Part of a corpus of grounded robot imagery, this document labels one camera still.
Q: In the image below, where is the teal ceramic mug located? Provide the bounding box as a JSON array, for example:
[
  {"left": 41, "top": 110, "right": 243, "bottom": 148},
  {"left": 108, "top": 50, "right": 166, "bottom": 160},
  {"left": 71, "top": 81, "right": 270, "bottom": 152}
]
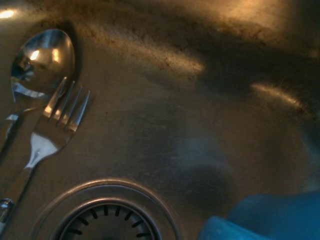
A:
[{"left": 196, "top": 191, "right": 320, "bottom": 240}]

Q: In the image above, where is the metal fork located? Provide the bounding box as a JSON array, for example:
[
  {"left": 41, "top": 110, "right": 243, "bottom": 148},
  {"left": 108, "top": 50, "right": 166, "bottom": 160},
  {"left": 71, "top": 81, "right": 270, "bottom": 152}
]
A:
[{"left": 0, "top": 76, "right": 92, "bottom": 225}]

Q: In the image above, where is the stainless steel double sink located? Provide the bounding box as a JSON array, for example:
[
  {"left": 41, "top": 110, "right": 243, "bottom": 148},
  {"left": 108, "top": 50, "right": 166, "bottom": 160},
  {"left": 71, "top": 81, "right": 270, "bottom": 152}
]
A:
[{"left": 0, "top": 0, "right": 320, "bottom": 240}]

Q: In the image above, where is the metal spoon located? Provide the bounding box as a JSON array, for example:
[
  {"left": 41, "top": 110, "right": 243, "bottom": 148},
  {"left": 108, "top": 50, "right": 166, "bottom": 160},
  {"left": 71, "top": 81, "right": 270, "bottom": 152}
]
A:
[{"left": 0, "top": 28, "right": 76, "bottom": 157}]

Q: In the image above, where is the metal drain strainer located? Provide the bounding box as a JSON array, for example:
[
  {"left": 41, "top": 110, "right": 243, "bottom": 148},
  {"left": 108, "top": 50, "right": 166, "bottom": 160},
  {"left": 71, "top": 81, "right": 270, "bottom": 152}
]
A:
[{"left": 31, "top": 176, "right": 181, "bottom": 240}]

